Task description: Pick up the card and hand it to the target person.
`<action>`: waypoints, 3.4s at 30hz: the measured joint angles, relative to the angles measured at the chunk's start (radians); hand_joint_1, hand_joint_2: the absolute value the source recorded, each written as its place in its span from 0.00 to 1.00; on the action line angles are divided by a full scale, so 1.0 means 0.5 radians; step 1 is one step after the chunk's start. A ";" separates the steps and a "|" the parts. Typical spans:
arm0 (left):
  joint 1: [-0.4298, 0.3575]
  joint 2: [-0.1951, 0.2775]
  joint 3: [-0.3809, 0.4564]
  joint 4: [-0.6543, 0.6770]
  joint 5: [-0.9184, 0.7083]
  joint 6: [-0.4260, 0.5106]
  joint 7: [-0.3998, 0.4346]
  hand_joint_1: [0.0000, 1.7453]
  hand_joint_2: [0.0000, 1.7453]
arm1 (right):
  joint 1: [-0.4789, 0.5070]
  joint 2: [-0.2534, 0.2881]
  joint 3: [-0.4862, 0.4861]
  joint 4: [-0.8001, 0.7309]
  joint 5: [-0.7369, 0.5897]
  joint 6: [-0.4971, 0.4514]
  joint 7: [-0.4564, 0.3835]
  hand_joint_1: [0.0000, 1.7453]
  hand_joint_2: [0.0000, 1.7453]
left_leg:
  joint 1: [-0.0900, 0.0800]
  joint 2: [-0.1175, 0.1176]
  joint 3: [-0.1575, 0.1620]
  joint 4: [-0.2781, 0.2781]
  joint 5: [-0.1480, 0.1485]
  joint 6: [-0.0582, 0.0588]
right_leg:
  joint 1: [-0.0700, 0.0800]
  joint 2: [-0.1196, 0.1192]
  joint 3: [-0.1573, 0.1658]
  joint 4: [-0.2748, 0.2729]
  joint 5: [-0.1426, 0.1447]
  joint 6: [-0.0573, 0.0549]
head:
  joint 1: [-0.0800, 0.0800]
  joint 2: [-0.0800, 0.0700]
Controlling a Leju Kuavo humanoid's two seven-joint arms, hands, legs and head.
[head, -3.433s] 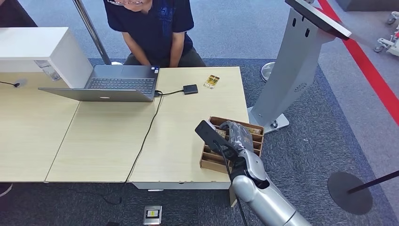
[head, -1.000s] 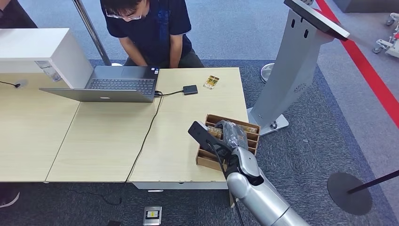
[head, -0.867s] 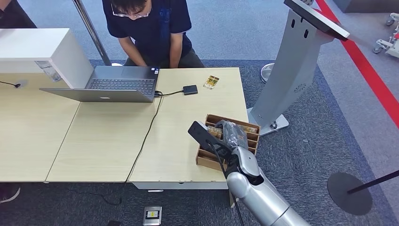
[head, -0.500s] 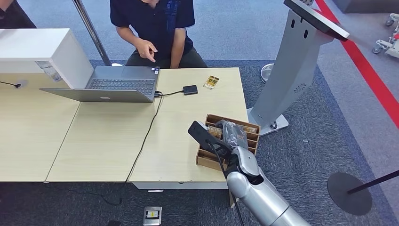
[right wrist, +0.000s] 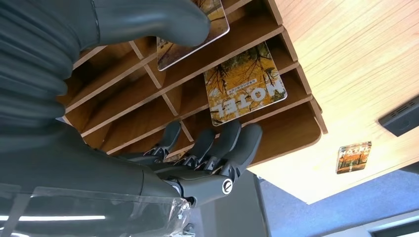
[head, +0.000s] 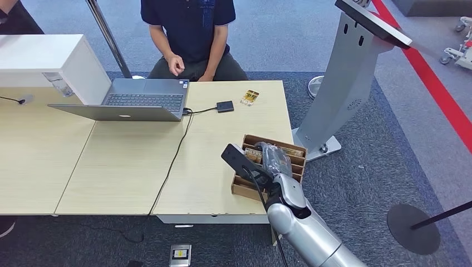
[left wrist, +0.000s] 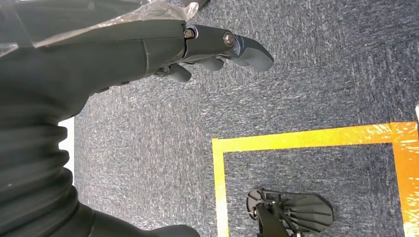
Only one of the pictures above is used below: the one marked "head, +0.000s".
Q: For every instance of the person's left hand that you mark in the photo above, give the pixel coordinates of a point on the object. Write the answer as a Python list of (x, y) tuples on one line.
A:
[(205, 78)]

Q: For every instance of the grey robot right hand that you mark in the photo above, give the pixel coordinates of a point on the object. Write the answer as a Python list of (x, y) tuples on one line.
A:
[(276, 159)]

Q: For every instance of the person's right hand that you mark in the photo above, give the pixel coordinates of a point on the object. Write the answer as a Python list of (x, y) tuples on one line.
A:
[(175, 65)]

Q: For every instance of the person's right forearm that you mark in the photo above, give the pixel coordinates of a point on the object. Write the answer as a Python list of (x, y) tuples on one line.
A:
[(162, 46)]

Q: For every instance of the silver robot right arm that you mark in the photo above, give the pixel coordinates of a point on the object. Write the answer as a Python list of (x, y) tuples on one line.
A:
[(302, 228)]

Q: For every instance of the person's left forearm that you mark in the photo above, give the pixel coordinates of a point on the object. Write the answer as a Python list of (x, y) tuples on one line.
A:
[(214, 55)]

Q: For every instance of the brown printed card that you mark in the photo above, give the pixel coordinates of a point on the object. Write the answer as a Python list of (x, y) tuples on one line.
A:
[(253, 155), (294, 152)]

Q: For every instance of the wooden card holder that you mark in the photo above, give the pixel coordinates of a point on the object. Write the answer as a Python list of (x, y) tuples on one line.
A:
[(245, 189)]

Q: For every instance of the person in dark clothing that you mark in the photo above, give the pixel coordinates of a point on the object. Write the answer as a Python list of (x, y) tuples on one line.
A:
[(16, 20)]

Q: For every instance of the small black adapter box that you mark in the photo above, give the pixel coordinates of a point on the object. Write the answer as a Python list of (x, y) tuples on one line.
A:
[(225, 106)]

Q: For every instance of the grey open laptop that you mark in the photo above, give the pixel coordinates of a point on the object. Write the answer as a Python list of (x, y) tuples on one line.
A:
[(145, 100)]

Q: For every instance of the slanted metal pole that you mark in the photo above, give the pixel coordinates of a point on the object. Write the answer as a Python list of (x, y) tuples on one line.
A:
[(108, 37)]

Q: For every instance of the round grey floor base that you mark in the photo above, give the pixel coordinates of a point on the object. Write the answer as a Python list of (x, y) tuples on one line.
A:
[(315, 86)]

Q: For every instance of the silver kiosk stand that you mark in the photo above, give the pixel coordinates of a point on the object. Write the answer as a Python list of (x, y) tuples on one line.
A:
[(341, 86)]

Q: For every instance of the clear plastic bottle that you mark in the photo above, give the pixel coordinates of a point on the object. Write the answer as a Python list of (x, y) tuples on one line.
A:
[(59, 84)]

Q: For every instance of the white cabinet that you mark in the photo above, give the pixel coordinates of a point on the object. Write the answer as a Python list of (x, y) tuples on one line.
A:
[(44, 51)]

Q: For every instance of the metal floor socket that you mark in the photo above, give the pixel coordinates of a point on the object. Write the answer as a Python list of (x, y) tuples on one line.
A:
[(180, 255)]

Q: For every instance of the black round stanchion base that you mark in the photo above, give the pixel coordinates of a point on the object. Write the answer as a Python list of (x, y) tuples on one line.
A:
[(409, 229)]

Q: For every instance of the round grey desk grommet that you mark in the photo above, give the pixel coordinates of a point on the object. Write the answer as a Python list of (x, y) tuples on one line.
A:
[(27, 98)]

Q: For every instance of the black kiosk screen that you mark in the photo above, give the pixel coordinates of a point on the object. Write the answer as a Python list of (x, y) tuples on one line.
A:
[(376, 23)]

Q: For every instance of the red floor tape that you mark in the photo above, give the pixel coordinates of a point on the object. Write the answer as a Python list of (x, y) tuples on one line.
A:
[(435, 86)]

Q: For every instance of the black stanchion pole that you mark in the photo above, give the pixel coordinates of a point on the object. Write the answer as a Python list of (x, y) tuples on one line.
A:
[(446, 214)]

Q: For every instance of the white wheeled cart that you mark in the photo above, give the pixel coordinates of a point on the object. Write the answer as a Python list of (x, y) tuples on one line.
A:
[(462, 55)]

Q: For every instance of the dark grey platform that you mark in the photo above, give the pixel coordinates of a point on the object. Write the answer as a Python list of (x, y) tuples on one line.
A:
[(435, 6)]

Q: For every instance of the dark shoe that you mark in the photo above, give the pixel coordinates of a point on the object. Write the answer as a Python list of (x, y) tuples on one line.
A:
[(5, 226)]

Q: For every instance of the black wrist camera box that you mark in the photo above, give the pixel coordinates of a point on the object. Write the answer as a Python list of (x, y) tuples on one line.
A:
[(238, 158)]

